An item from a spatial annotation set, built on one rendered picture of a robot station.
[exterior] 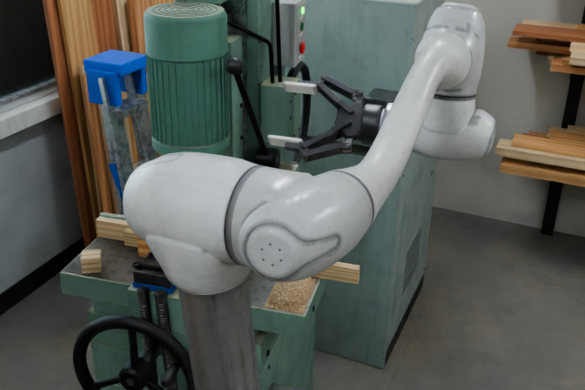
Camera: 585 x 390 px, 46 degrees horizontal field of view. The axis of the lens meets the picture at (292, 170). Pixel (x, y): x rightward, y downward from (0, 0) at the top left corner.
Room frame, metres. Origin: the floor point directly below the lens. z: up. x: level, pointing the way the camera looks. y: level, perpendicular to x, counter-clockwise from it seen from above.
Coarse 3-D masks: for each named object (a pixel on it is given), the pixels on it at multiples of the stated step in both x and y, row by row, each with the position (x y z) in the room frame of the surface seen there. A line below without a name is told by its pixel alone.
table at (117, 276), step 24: (96, 240) 1.51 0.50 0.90; (120, 240) 1.52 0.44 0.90; (72, 264) 1.40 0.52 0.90; (120, 264) 1.40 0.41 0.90; (72, 288) 1.36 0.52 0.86; (96, 288) 1.34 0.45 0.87; (120, 288) 1.32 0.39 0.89; (264, 288) 1.31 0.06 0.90; (264, 312) 1.24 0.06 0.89; (288, 312) 1.23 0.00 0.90; (312, 312) 1.28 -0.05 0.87
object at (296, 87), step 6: (288, 84) 1.35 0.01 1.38; (294, 84) 1.35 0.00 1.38; (300, 84) 1.35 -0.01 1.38; (306, 84) 1.34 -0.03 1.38; (312, 84) 1.34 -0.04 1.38; (288, 90) 1.36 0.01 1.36; (294, 90) 1.36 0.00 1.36; (300, 90) 1.35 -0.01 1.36; (306, 90) 1.35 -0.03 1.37; (312, 90) 1.35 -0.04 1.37
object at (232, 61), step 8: (232, 64) 1.31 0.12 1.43; (240, 64) 1.32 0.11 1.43; (232, 72) 1.31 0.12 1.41; (240, 80) 1.35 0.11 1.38; (240, 88) 1.36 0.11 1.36; (248, 104) 1.40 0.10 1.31; (248, 112) 1.42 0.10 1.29; (256, 120) 1.44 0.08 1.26; (256, 128) 1.46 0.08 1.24; (256, 136) 1.48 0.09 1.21; (264, 144) 1.50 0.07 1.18; (256, 152) 1.54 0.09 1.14; (264, 152) 1.52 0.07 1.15; (272, 152) 1.53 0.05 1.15; (256, 160) 1.53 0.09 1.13; (264, 160) 1.52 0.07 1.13; (272, 160) 1.52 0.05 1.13
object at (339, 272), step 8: (128, 232) 1.49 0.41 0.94; (128, 240) 1.49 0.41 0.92; (136, 240) 1.48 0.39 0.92; (336, 264) 1.36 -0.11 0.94; (344, 264) 1.36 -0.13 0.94; (320, 272) 1.36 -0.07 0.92; (328, 272) 1.36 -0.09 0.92; (336, 272) 1.35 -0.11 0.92; (344, 272) 1.35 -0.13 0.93; (352, 272) 1.34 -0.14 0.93; (336, 280) 1.35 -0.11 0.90; (344, 280) 1.35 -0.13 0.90; (352, 280) 1.34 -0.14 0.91
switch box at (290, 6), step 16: (288, 0) 1.71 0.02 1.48; (304, 0) 1.75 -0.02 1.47; (272, 16) 1.69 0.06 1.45; (288, 16) 1.67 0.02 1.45; (304, 16) 1.75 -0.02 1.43; (272, 32) 1.69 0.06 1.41; (288, 32) 1.67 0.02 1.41; (304, 32) 1.75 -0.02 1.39; (272, 48) 1.69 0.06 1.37; (288, 48) 1.67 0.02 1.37; (288, 64) 1.67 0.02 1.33
